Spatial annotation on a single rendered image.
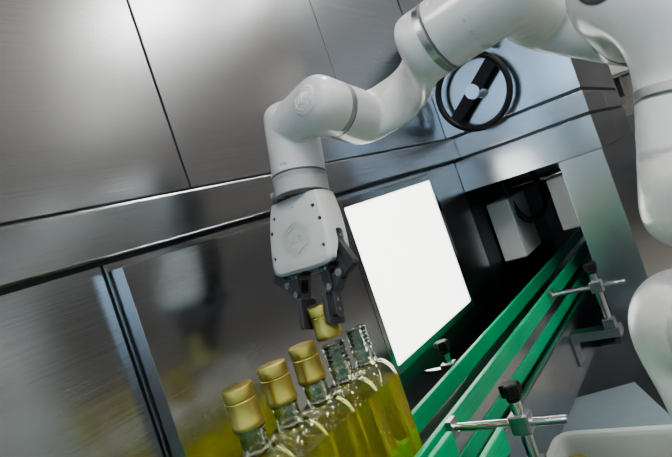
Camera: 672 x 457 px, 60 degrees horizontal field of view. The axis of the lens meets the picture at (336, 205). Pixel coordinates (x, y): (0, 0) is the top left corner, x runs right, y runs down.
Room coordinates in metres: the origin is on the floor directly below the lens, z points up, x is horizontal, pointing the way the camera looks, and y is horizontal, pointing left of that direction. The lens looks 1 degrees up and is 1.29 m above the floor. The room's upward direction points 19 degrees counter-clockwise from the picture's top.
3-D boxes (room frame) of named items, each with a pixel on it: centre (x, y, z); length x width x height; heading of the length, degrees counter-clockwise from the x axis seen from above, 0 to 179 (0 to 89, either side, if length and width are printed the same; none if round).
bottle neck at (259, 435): (0.60, 0.16, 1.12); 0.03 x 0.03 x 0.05
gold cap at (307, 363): (0.70, 0.09, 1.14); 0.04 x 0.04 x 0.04
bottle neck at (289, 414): (0.65, 0.13, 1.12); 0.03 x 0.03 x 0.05
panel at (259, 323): (1.05, 0.02, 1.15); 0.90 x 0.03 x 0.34; 146
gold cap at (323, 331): (0.74, 0.06, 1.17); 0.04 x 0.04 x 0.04
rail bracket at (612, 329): (1.32, -0.48, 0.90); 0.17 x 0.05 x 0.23; 56
